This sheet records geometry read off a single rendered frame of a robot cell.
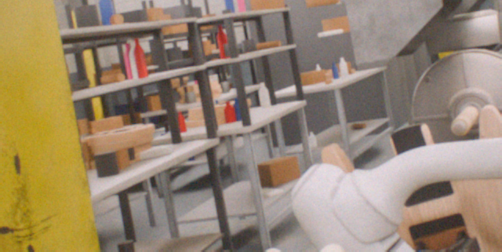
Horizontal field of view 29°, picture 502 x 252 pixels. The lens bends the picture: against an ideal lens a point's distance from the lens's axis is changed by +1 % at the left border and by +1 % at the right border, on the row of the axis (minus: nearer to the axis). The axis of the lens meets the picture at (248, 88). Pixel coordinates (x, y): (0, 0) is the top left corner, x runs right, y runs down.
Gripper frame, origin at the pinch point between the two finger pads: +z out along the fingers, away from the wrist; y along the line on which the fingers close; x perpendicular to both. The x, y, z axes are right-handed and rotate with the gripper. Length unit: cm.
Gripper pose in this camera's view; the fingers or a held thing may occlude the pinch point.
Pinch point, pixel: (442, 246)
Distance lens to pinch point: 177.9
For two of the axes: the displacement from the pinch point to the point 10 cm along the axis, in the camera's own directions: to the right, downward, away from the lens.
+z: 3.3, -1.0, 9.4
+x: -3.2, -9.5, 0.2
